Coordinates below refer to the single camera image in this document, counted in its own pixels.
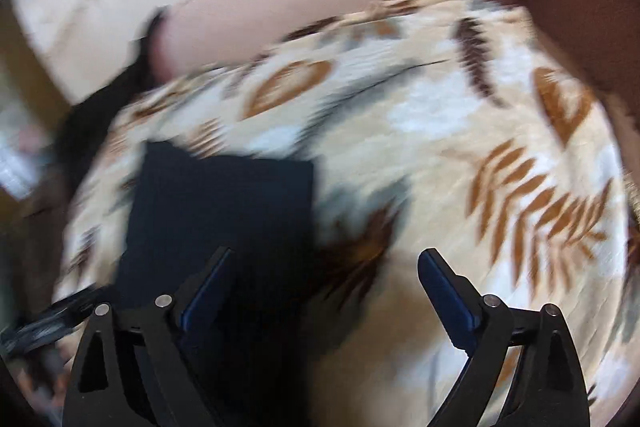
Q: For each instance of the black remote device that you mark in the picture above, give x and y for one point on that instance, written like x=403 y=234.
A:
x=52 y=324

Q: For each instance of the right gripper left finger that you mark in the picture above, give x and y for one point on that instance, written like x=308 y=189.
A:
x=129 y=370

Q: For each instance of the black garment on bed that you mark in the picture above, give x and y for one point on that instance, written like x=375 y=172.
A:
x=85 y=128

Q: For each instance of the cream leaf-print blanket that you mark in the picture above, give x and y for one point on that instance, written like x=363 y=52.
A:
x=452 y=120

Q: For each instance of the navy blue shirt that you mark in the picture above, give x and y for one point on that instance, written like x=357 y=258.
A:
x=242 y=339

